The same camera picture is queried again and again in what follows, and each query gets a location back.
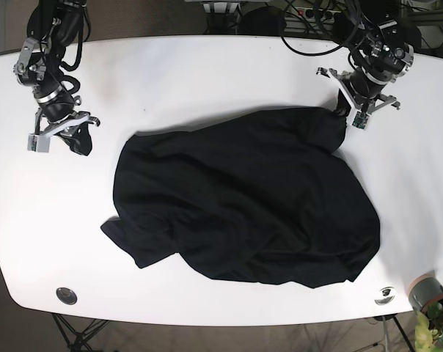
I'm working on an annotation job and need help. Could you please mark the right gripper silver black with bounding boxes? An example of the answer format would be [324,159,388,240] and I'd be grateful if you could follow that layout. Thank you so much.
[27,109,100,156]

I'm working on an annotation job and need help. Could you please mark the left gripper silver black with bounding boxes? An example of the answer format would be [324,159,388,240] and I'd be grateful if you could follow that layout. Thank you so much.
[316,67,400,130]

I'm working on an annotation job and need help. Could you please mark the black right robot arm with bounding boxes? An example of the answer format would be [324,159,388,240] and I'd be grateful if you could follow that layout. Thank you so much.
[13,1,100,156]

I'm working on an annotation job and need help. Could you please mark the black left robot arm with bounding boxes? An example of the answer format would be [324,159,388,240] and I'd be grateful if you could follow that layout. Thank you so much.
[317,1,414,129]

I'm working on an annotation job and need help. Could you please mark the left silver table grommet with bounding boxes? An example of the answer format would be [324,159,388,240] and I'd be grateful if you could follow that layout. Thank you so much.
[56,287,78,305]

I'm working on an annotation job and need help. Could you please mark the silver table grommet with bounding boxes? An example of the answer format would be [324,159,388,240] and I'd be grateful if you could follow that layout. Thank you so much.
[374,287,396,306]
[56,287,78,305]

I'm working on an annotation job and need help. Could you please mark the right silver table grommet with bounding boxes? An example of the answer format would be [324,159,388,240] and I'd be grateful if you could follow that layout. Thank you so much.
[374,287,396,306]

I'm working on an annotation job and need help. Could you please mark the grey plant pot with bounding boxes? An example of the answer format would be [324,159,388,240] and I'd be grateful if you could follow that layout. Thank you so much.
[406,274,443,314]

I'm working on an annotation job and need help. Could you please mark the black folding table legs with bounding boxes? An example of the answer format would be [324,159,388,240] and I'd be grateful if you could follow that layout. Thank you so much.
[51,313,110,352]

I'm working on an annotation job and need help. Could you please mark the green potted plant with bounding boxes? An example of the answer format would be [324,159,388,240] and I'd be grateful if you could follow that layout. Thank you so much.
[414,302,443,352]

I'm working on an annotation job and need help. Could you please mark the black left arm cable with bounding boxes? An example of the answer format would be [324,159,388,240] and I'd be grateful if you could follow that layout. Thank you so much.
[279,0,373,70]

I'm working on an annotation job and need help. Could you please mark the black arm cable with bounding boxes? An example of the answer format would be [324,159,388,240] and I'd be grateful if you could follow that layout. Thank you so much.
[279,0,373,70]
[58,0,92,96]

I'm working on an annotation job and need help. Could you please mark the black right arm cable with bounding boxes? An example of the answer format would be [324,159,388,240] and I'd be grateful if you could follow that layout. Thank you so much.
[58,0,92,96]

